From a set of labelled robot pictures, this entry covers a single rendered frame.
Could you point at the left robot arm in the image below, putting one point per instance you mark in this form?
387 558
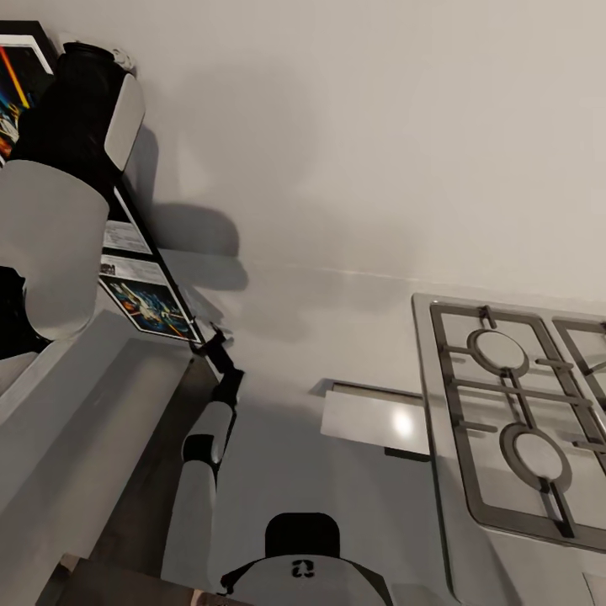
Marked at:
56 189

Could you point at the burner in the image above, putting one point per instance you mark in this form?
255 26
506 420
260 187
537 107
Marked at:
516 409

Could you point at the poster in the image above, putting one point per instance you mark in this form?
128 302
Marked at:
25 50

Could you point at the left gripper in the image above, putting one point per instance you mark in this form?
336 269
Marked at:
42 82

